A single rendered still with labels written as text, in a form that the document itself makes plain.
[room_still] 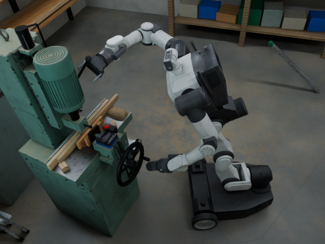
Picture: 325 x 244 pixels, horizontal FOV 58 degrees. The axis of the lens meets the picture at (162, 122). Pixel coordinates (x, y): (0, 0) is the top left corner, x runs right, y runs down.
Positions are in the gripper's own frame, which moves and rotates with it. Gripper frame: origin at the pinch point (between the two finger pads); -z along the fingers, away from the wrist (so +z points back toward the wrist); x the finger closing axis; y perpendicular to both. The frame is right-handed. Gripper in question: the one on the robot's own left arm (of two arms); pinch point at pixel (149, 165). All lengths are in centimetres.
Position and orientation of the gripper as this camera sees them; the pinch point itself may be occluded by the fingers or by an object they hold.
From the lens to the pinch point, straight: 187.1
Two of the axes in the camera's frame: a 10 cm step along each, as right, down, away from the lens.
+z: 7.3, -0.9, -6.7
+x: 6.7, -0.4, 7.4
